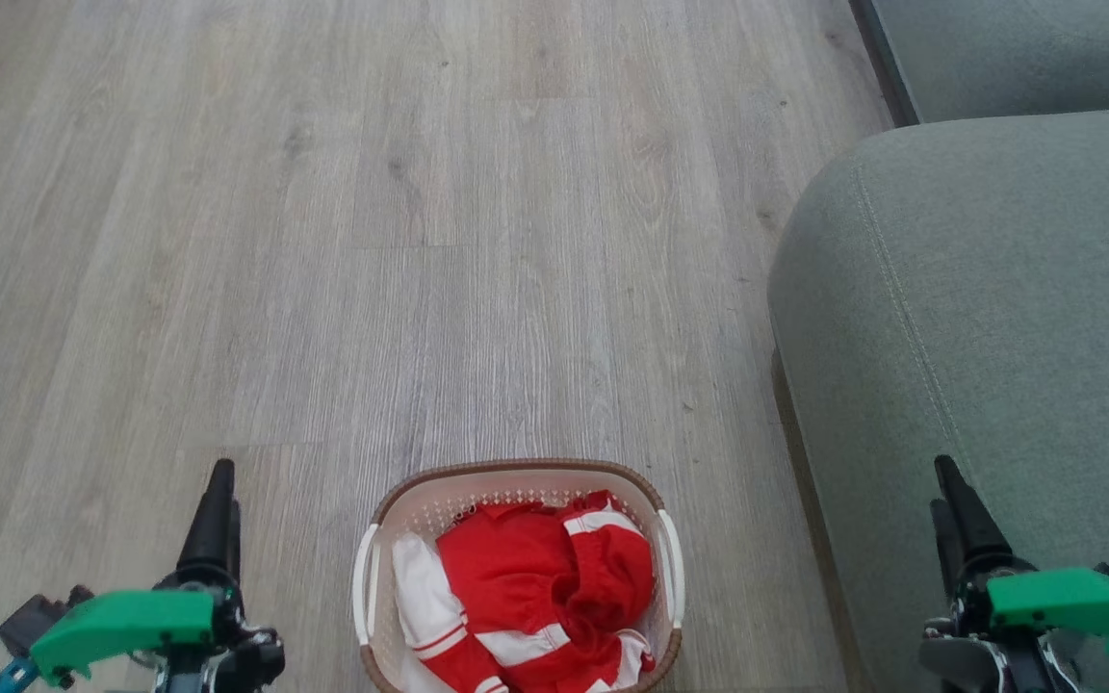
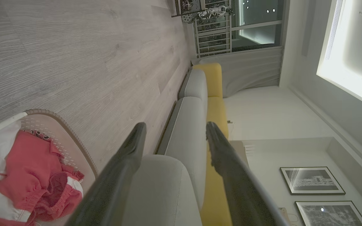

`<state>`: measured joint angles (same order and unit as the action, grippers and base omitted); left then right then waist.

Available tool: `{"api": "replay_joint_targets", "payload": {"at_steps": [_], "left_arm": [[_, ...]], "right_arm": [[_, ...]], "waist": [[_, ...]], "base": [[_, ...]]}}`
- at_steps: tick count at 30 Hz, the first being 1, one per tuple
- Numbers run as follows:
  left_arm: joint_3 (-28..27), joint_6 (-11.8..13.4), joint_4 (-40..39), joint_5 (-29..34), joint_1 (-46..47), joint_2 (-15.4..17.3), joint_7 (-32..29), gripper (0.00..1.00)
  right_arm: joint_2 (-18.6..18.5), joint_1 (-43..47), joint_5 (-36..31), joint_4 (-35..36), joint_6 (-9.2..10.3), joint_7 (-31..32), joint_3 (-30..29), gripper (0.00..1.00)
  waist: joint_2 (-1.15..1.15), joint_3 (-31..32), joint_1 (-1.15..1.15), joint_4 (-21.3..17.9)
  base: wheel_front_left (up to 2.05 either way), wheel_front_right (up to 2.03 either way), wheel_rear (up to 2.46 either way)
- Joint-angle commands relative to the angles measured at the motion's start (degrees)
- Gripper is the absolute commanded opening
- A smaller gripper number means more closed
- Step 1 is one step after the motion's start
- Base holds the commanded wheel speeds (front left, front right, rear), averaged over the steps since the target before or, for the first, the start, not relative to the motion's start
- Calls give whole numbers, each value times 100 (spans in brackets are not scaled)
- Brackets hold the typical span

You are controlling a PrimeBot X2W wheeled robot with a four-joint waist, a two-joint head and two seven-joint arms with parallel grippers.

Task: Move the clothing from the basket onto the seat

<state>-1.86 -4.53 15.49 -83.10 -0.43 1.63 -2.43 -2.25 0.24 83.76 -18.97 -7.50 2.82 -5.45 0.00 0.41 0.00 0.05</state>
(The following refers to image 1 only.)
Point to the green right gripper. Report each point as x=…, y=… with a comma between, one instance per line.
x=1065, y=602

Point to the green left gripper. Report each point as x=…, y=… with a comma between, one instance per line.
x=121, y=626

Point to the red and white garment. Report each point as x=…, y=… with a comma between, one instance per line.
x=526, y=587

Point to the large grey sofa seat cushion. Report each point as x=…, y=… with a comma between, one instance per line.
x=978, y=318

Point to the beige plastic laundry basket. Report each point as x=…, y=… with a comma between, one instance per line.
x=376, y=616

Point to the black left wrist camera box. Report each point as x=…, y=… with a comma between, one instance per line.
x=35, y=616

